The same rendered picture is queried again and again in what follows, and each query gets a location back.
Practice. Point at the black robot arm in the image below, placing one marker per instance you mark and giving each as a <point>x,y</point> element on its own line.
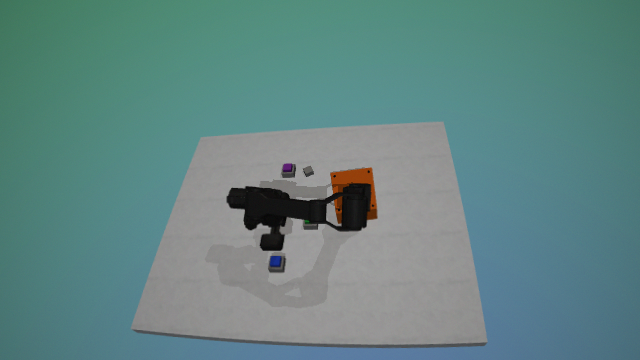
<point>264,202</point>

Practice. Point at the blue button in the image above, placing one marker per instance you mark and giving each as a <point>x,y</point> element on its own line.
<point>277,264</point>

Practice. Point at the purple button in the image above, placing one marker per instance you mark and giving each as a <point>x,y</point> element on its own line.
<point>288,170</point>

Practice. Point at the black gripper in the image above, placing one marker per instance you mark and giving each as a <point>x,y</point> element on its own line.
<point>274,240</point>

